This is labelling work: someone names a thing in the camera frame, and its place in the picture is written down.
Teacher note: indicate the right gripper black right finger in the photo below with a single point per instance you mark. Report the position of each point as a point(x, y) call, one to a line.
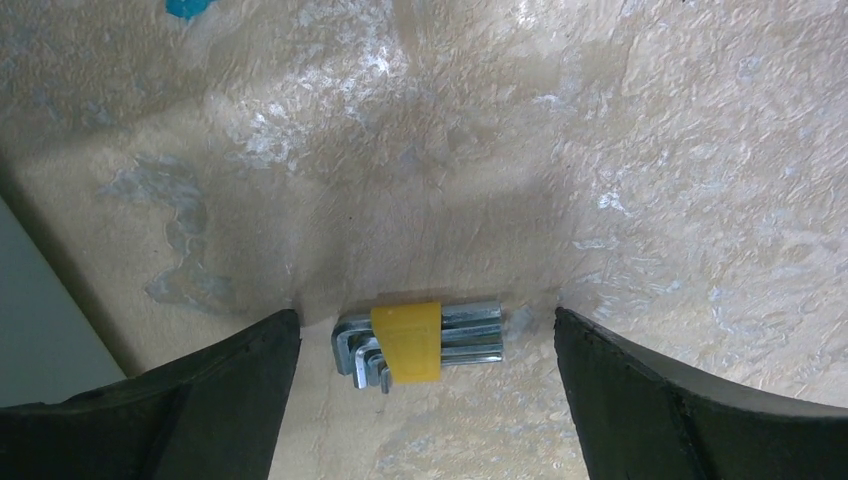
point(642, 415)

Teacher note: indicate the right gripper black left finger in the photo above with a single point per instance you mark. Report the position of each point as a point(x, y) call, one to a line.
point(212, 414)

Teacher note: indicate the translucent green tool box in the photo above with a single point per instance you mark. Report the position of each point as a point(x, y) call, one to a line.
point(49, 350)

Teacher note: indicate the yellow clip hex key set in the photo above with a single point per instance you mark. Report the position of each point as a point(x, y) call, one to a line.
point(412, 343)

